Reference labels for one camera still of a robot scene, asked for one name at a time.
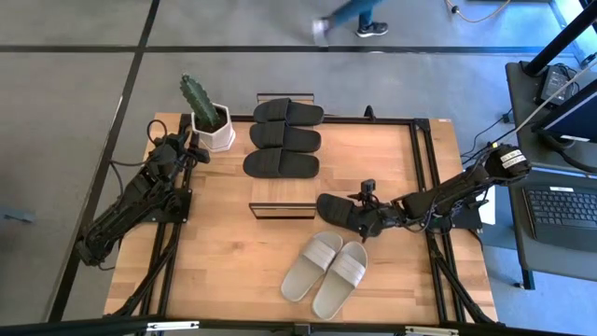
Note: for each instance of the grey side table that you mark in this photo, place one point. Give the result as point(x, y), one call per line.
point(550, 266)

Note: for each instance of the beige slide sandal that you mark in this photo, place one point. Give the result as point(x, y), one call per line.
point(340, 280)
point(310, 266)

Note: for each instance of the black computer monitor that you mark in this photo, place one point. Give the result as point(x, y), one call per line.
point(573, 116)

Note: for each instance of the person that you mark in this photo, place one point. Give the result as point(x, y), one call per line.
point(354, 9)

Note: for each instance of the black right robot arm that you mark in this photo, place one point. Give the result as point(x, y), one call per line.
point(457, 191)

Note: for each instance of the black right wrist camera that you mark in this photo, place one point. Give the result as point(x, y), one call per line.
point(368, 186)

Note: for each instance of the white sheet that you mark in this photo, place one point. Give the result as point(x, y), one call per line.
point(487, 205)

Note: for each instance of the green cactus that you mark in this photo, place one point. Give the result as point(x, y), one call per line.
point(200, 100)

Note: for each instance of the white sneaker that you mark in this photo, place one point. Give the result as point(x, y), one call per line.
point(320, 30)

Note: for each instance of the black laptop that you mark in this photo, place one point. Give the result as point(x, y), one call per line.
point(562, 214)

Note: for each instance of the black sneaker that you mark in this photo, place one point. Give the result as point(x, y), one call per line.
point(372, 29)

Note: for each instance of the black pole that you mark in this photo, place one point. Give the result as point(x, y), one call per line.
point(559, 39)

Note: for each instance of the black clamp knob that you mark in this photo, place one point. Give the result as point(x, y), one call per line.
point(369, 112)

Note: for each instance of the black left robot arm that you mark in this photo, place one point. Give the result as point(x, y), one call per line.
point(135, 200)

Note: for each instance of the silver metal bracket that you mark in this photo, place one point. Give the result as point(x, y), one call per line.
point(431, 331)
point(172, 325)

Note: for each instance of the black slide sandal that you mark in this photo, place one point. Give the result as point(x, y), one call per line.
point(289, 112)
point(333, 210)
point(284, 136)
point(280, 163)

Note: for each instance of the black metal wooden shelf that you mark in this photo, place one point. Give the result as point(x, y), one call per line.
point(282, 191)

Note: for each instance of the black power adapter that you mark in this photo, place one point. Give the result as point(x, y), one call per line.
point(552, 84)

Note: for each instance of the black rig crossbeam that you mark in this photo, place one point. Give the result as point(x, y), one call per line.
point(70, 326)

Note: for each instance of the white hexagonal plant pot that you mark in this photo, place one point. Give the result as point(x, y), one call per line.
point(219, 137)

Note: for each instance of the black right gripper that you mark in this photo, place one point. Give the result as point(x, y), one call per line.
point(378, 217)

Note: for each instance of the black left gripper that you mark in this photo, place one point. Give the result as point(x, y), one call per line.
point(172, 151)

